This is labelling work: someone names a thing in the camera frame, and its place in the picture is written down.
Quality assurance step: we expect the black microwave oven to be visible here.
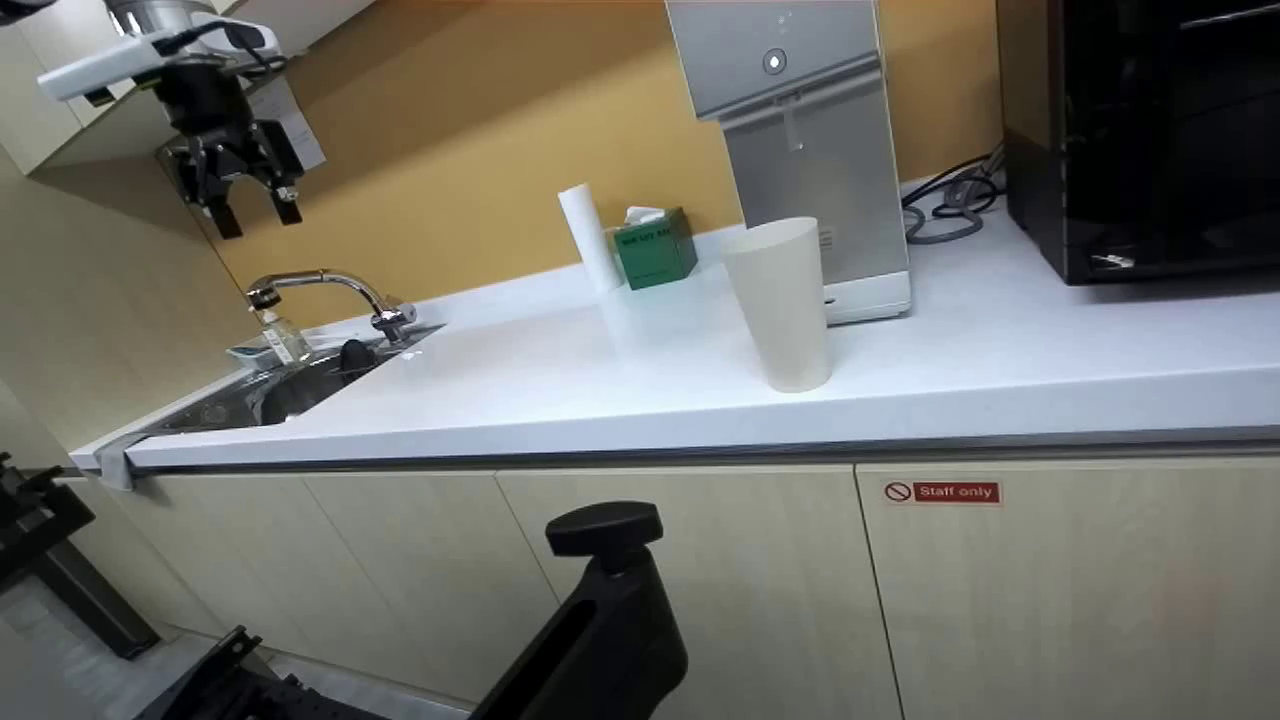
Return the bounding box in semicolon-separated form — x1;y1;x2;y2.
996;0;1280;284

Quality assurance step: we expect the green tissue box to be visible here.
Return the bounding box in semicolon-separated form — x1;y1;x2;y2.
612;208;697;291

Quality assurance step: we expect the black stand at left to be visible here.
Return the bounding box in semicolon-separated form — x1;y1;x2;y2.
0;451;162;658

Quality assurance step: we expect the chrome sink faucet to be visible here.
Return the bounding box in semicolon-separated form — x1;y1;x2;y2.
243;269;441;366

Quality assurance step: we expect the black power cable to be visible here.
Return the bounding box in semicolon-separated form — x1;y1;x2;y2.
902;149;1011;247

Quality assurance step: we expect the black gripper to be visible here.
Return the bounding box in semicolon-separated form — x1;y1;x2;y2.
158;64;303;240

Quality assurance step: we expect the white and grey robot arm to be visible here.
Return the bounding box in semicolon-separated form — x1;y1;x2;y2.
35;0;303;240

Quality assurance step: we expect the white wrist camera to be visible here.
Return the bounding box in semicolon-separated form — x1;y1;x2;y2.
249;76;323;173

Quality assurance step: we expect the red warning sticker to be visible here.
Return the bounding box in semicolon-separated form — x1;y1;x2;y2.
881;480;999;504

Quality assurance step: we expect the white paper roll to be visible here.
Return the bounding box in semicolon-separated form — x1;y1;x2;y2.
561;184;623;291

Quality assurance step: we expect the tall white plastic cup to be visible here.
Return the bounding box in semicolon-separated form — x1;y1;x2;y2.
726;216;832;391

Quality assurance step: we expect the beige wall cabinet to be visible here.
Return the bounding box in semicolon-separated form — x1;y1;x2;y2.
0;0;374;173

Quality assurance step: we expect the silver water dispenser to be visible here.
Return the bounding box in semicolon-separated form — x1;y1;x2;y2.
664;0;912;322

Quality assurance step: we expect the steel sink basin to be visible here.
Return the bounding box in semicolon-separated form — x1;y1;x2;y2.
158;329;425;436

